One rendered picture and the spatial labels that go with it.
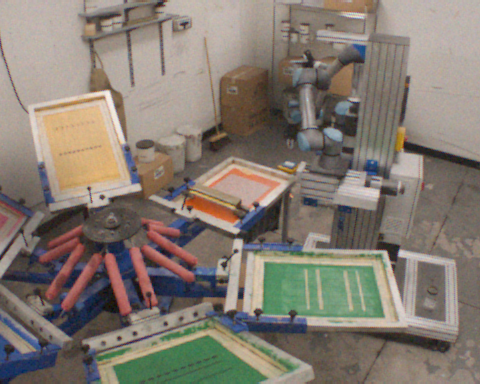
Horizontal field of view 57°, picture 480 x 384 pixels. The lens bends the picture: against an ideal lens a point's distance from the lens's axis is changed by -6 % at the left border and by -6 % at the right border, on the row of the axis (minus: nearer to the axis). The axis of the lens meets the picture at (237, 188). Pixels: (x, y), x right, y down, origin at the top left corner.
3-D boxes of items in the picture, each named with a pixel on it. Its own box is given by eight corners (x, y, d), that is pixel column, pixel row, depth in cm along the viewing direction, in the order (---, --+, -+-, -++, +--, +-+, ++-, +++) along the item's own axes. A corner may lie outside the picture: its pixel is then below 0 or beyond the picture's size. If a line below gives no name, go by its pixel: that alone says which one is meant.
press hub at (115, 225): (142, 353, 317) (113, 188, 248) (185, 379, 298) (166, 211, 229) (103, 389, 289) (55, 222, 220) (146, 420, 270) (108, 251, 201)
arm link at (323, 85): (333, 64, 288) (319, 111, 331) (316, 64, 287) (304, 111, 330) (336, 78, 283) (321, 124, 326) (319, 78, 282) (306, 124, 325)
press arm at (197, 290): (353, 297, 244) (355, 289, 241) (354, 305, 238) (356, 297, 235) (126, 286, 251) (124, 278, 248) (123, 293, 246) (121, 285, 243)
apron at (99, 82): (124, 139, 495) (114, 42, 441) (129, 140, 491) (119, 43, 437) (87, 158, 457) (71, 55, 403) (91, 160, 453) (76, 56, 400)
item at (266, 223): (271, 219, 350) (272, 182, 333) (281, 223, 346) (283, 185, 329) (236, 251, 317) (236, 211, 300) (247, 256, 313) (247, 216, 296)
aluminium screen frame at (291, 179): (231, 160, 362) (231, 156, 360) (298, 181, 333) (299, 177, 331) (163, 206, 306) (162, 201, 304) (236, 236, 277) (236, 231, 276)
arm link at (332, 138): (343, 154, 280) (345, 134, 273) (322, 155, 280) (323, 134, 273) (338, 146, 291) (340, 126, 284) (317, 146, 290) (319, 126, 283)
